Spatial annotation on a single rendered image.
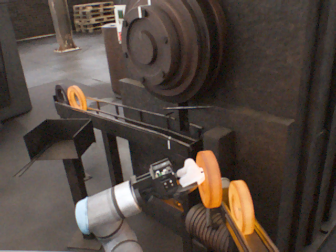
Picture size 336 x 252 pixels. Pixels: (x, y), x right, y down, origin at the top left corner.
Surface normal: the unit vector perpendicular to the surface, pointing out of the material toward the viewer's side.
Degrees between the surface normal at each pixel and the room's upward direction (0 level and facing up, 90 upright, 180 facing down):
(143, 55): 90
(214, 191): 82
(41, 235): 0
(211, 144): 90
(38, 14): 90
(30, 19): 90
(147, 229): 0
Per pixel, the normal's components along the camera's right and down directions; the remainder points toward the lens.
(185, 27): 0.22, 0.05
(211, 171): 0.07, -0.39
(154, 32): -0.71, 0.36
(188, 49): 0.31, 0.42
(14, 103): 0.79, 0.22
